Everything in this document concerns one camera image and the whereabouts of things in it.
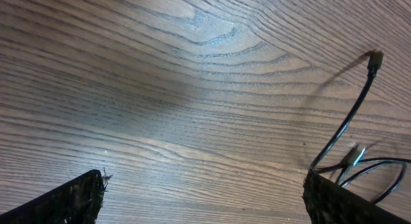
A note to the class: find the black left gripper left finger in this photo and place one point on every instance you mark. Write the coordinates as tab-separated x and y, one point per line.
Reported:
77	201

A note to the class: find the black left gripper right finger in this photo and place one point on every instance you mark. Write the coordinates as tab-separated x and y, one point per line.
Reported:
328	203

